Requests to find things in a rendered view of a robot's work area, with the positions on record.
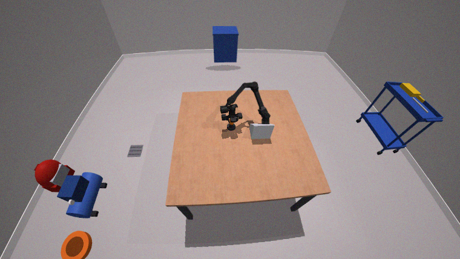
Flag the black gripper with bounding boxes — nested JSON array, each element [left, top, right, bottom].
[[222, 112, 243, 122]]

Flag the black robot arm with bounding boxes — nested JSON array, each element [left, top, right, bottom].
[[220, 82, 271, 124]]

